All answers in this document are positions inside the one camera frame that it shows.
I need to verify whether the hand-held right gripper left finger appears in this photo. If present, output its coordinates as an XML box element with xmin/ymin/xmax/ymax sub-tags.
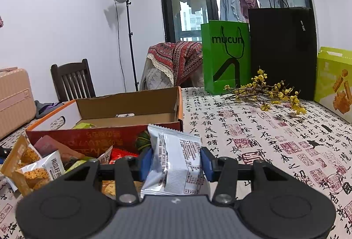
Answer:
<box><xmin>53</xmin><ymin>147</ymin><xmax>153</xmax><ymax>206</ymax></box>

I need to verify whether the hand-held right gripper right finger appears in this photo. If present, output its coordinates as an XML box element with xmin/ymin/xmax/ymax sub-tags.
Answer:
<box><xmin>200</xmin><ymin>147</ymin><xmax>300</xmax><ymax>206</ymax></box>

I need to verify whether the silver snack packet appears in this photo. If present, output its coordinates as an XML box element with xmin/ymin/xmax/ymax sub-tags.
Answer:
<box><xmin>140</xmin><ymin>124</ymin><xmax>211</xmax><ymax>197</ymax></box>

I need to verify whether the red cardboard box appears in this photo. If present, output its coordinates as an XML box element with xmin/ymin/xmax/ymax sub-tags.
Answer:
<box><xmin>25</xmin><ymin>86</ymin><xmax>184</xmax><ymax>160</ymax></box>

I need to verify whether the white red snack packet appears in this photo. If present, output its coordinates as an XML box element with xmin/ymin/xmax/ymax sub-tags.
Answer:
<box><xmin>97</xmin><ymin>146</ymin><xmax>114</xmax><ymax>165</ymax></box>

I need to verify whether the light green snack packet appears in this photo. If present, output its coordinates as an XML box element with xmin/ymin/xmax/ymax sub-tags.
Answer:
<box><xmin>64</xmin><ymin>160</ymin><xmax>88</xmax><ymax>173</ymax></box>

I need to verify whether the brown snack packet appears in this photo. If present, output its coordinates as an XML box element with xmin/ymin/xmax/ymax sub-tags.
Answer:
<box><xmin>59</xmin><ymin>143</ymin><xmax>91</xmax><ymax>165</ymax></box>

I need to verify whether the chair with patterned cloth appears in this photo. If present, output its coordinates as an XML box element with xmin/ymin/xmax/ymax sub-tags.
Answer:
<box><xmin>140</xmin><ymin>55</ymin><xmax>176</xmax><ymax>91</ymax></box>

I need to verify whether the white cracker snack packet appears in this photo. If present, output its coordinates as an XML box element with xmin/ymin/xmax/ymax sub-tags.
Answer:
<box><xmin>15</xmin><ymin>150</ymin><xmax>66</xmax><ymax>190</ymax></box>

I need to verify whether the dusky pink snack packet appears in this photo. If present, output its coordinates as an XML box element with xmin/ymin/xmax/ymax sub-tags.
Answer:
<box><xmin>33</xmin><ymin>135</ymin><xmax>62</xmax><ymax>158</ymax></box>

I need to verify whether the green paper bag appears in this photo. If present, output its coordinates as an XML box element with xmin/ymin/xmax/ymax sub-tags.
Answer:
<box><xmin>201</xmin><ymin>20</ymin><xmax>251</xmax><ymax>95</ymax></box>

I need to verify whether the red patterned cloth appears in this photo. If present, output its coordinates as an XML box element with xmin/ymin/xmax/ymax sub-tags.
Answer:
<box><xmin>147</xmin><ymin>41</ymin><xmax>204</xmax><ymax>87</ymax></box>

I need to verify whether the yellow flower branch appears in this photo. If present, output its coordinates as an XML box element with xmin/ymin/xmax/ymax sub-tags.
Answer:
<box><xmin>223</xmin><ymin>69</ymin><xmax>307</xmax><ymax>116</ymax></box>

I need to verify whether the dark wooden chair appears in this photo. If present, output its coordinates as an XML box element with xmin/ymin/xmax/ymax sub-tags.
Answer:
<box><xmin>50</xmin><ymin>59</ymin><xmax>96</xmax><ymax>103</ymax></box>

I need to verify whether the grey purple cloth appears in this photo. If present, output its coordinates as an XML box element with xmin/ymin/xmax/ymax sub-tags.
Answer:
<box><xmin>34</xmin><ymin>100</ymin><xmax>65</xmax><ymax>119</ymax></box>

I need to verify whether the orange cracker snack packet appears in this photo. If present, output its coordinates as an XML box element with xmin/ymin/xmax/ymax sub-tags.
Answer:
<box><xmin>0</xmin><ymin>135</ymin><xmax>44</xmax><ymax>197</ymax></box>

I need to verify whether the black paper bag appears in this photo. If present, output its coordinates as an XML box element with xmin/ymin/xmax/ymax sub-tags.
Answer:
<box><xmin>247</xmin><ymin>0</ymin><xmax>318</xmax><ymax>101</ymax></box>

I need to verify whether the pink suitcase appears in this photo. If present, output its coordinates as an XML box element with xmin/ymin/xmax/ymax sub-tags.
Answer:
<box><xmin>0</xmin><ymin>67</ymin><xmax>37</xmax><ymax>140</ymax></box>

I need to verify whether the yellow-green snack box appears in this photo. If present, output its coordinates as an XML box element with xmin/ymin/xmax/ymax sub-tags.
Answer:
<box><xmin>314</xmin><ymin>47</ymin><xmax>352</xmax><ymax>125</ymax></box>

